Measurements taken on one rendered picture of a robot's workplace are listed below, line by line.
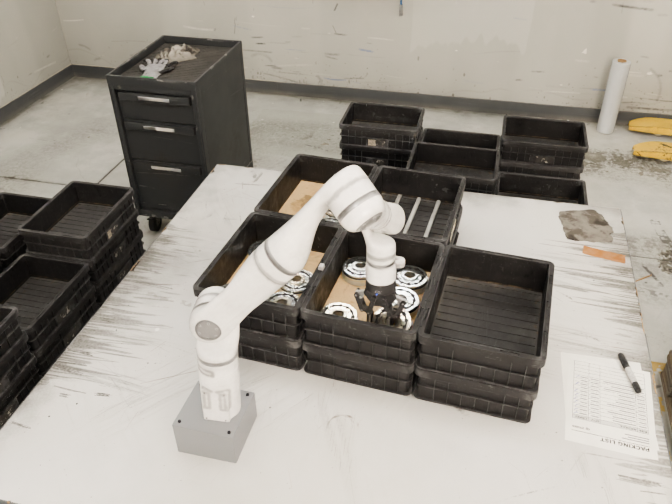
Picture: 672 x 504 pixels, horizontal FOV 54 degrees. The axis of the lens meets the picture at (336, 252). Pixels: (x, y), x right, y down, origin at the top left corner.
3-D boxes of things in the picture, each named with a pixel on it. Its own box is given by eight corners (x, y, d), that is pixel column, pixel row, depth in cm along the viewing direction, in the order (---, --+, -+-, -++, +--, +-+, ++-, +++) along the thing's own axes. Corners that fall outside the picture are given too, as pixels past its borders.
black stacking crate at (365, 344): (412, 370, 164) (415, 336, 157) (300, 345, 171) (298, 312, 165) (441, 276, 194) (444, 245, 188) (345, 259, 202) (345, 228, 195)
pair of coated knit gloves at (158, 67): (159, 81, 307) (158, 75, 305) (123, 78, 311) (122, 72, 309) (182, 63, 327) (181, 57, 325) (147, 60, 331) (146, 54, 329)
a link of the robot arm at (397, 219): (404, 236, 155) (396, 232, 141) (367, 232, 157) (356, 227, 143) (408, 207, 155) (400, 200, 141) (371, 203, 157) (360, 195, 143)
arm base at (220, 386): (235, 423, 153) (232, 369, 144) (197, 418, 154) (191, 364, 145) (245, 394, 161) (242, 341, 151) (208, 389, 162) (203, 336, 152)
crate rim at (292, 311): (298, 318, 165) (297, 311, 164) (191, 295, 173) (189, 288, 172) (345, 232, 196) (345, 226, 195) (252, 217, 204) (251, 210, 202)
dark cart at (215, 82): (217, 245, 349) (195, 82, 296) (140, 235, 358) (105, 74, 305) (255, 189, 396) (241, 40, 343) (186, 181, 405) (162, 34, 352)
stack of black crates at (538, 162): (567, 199, 356) (585, 122, 330) (570, 229, 333) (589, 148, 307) (492, 190, 364) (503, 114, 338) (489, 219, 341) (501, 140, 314)
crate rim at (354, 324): (415, 342, 158) (416, 335, 156) (298, 318, 165) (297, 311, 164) (445, 250, 189) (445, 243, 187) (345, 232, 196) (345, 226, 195)
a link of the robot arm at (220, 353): (197, 280, 143) (202, 340, 153) (185, 307, 136) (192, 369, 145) (239, 284, 143) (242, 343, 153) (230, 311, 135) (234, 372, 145)
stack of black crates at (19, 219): (26, 313, 284) (2, 249, 264) (-34, 303, 290) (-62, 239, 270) (76, 259, 316) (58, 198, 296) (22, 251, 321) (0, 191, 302)
